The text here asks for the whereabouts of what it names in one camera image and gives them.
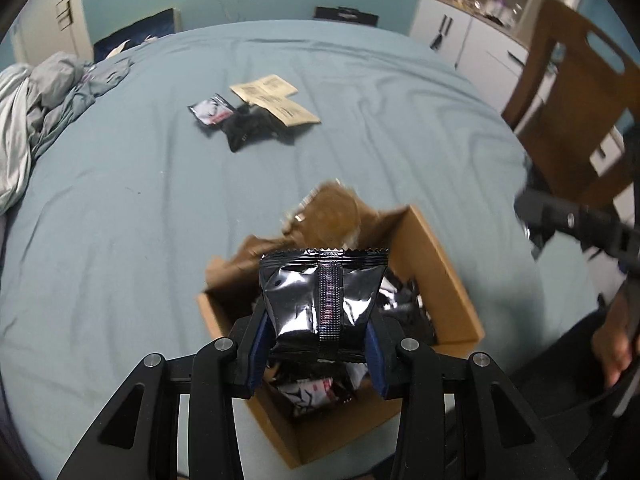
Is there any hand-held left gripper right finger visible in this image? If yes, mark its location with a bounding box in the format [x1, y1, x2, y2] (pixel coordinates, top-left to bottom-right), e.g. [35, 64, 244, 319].
[364, 311, 578, 480]

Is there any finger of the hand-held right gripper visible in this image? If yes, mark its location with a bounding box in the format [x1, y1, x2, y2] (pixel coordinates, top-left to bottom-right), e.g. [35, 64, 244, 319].
[514, 187, 640, 271]

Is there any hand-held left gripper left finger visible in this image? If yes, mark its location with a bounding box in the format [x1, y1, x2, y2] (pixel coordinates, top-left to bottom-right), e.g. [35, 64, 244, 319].
[55, 309, 273, 480]

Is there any pile of black snack packets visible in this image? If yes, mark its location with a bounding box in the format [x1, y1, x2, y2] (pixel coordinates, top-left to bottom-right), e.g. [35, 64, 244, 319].
[260, 270, 437, 418]

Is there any black foil snack packet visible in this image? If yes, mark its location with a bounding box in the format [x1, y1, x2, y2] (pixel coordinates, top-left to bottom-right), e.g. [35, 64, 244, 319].
[255, 105, 301, 146]
[259, 247, 390, 364]
[220, 106, 268, 154]

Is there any cardboard box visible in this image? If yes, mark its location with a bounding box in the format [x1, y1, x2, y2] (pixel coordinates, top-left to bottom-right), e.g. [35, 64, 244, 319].
[196, 180, 486, 470]

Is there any deer print snack packet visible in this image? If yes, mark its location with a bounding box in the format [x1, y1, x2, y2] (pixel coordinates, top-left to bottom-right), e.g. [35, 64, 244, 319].
[187, 92, 236, 131]

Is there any person's right hand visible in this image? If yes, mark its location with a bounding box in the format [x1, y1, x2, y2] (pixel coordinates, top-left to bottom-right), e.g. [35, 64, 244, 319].
[595, 280, 640, 392]

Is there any wooden chair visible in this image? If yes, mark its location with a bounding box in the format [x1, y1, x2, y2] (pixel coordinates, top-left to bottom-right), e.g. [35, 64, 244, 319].
[501, 0, 640, 211]

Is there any white cabinet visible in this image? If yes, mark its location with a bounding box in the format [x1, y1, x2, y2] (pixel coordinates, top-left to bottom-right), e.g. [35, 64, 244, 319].
[410, 0, 540, 111]

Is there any beige paper sachet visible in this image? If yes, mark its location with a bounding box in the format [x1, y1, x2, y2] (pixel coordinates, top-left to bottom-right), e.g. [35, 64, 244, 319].
[230, 81, 267, 104]
[252, 74, 299, 101]
[264, 97, 321, 126]

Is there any crumpled grey blanket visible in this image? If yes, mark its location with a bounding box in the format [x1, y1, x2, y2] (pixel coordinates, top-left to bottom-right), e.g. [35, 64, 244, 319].
[0, 52, 136, 216]

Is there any white door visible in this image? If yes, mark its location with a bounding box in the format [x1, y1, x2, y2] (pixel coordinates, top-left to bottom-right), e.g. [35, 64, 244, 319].
[12, 0, 96, 66]

